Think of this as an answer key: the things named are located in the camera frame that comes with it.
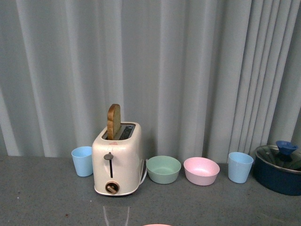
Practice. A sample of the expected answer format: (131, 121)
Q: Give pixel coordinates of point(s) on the pink plate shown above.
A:
(156, 225)

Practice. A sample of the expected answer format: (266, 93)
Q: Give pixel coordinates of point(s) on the toasted bread slice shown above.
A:
(113, 121)

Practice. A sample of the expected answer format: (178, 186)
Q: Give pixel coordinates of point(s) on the green bowl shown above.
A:
(163, 169)

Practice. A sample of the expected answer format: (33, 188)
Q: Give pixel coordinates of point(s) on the cream white toaster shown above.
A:
(118, 164)

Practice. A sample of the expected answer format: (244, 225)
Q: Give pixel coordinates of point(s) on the pink bowl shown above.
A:
(201, 171)

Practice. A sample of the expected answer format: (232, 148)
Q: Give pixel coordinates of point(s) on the light blue cup left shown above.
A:
(82, 159)

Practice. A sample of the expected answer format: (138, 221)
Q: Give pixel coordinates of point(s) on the light blue cup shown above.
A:
(82, 159)
(239, 167)

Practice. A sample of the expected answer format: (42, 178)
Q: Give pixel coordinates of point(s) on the light blue cup right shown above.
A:
(239, 167)

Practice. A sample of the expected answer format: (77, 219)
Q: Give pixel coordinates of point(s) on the glass lid blue knob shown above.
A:
(282, 156)

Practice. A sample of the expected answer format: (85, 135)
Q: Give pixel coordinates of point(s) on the dark blue saucepan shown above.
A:
(275, 178)

